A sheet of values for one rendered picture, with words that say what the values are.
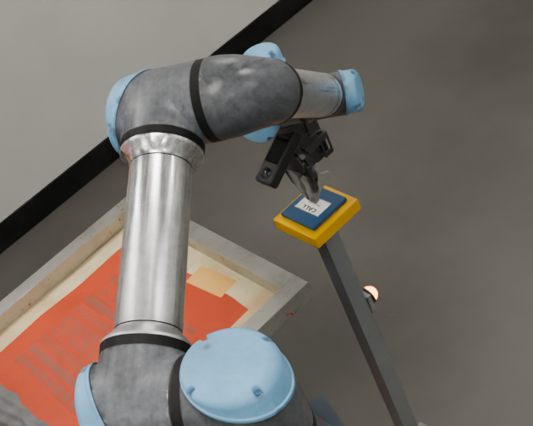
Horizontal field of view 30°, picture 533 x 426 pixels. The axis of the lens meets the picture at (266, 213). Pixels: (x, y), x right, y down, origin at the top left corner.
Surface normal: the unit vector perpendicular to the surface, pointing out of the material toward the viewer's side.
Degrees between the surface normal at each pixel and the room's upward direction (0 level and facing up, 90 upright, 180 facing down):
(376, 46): 0
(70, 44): 90
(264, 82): 63
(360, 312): 90
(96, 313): 0
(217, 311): 0
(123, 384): 19
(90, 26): 90
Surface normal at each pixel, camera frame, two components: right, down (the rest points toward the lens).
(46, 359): -0.33, -0.72
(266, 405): 0.55, 0.33
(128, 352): -0.27, -0.44
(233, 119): 0.23, 0.61
